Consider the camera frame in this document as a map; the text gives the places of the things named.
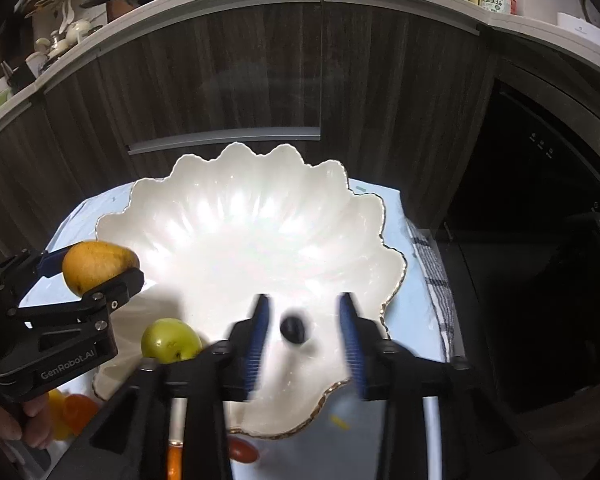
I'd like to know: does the yellow mango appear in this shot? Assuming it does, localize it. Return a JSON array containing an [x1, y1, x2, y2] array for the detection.
[[61, 240, 140, 297]]

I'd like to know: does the dark blueberry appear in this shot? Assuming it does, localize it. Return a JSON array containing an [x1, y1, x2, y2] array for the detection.
[[279, 314, 309, 346]]

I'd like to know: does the orange tangerine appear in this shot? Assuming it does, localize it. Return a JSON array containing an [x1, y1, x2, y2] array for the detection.
[[166, 442, 183, 480], [61, 393, 99, 436]]

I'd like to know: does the green apple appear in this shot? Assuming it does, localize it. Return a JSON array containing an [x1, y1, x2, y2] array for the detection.
[[140, 318, 204, 364]]

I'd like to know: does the yellow lemon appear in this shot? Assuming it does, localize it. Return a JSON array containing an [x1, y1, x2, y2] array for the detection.
[[48, 389, 73, 441]]

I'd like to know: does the red cherry tomato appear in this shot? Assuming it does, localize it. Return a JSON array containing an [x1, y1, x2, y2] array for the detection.
[[227, 436, 260, 464]]

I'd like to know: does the person's left hand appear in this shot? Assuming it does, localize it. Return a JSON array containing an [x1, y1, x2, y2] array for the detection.
[[0, 393, 54, 450]]

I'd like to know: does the light blue patterned tablecloth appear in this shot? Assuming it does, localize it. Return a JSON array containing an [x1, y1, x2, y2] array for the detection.
[[48, 179, 445, 479]]

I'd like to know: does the checkered dish towel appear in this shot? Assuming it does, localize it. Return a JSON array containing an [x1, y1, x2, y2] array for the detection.
[[406, 220, 455, 362]]

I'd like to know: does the white scalloped ceramic bowl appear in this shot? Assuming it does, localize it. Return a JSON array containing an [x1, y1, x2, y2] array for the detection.
[[92, 143, 406, 440]]

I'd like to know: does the built-in black dishwasher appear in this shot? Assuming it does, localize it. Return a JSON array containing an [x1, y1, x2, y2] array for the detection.
[[438, 82, 600, 414]]

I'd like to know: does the white teapot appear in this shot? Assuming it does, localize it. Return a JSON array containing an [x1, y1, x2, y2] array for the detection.
[[65, 20, 93, 47]]

